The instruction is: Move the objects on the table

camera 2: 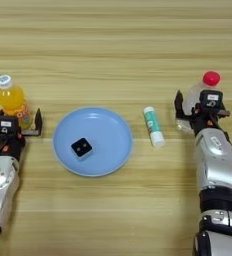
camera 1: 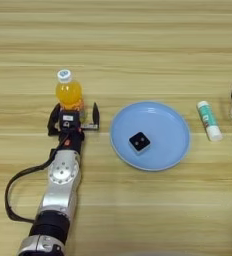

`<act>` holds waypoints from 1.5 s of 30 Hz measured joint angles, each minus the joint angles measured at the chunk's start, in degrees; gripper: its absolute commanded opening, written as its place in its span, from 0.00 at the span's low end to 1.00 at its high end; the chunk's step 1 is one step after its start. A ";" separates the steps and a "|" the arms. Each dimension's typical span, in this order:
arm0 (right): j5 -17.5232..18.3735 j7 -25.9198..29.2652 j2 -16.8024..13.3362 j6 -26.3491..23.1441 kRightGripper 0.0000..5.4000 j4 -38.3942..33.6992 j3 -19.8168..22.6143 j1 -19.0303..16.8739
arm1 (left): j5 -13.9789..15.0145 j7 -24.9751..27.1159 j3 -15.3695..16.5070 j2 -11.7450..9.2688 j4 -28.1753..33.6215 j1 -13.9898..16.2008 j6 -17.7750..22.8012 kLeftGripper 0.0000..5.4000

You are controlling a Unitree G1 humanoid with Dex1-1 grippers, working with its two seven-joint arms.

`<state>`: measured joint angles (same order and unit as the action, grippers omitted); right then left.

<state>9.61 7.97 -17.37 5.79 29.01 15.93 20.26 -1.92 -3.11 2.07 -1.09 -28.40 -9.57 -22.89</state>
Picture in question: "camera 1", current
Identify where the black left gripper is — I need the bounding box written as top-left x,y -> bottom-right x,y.
46,101 -> 101,155

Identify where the round blue plate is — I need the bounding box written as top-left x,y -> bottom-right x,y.
108,100 -> 191,172

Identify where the small black white cube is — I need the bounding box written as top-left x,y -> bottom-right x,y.
127,131 -> 152,155

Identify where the green white glue stick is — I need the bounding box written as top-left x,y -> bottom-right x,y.
196,100 -> 224,143

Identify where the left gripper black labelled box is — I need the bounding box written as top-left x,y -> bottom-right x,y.
58,110 -> 82,132

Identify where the orange juice bottle white cap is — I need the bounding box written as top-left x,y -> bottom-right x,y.
54,68 -> 87,124

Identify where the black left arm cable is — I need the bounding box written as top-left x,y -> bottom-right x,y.
4,132 -> 72,225

